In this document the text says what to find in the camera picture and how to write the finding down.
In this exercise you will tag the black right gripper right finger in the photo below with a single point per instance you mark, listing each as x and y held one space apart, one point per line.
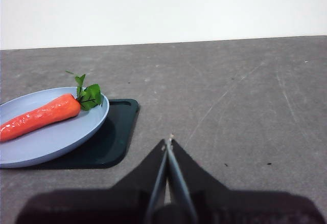
230 206

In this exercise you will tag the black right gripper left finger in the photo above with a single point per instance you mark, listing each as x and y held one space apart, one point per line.
102 206

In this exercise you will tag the blue round plate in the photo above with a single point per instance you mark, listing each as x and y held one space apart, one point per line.
51 144

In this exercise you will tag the orange carrot with green leaves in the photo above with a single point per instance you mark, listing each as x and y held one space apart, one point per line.
43 116

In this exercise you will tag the black rectangular tray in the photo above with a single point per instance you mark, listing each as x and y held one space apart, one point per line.
120 132

